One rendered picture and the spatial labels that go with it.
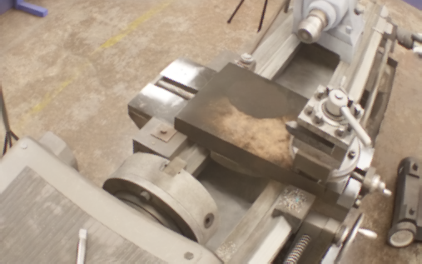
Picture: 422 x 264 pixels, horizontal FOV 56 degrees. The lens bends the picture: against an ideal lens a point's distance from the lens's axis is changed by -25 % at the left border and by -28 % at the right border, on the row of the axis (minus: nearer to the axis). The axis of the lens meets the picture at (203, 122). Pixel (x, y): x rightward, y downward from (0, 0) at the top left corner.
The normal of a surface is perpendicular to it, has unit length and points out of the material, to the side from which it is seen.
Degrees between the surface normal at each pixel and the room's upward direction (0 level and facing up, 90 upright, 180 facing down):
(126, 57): 0
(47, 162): 0
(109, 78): 0
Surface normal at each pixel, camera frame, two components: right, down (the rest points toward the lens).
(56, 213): 0.07, -0.72
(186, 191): 0.47, -0.44
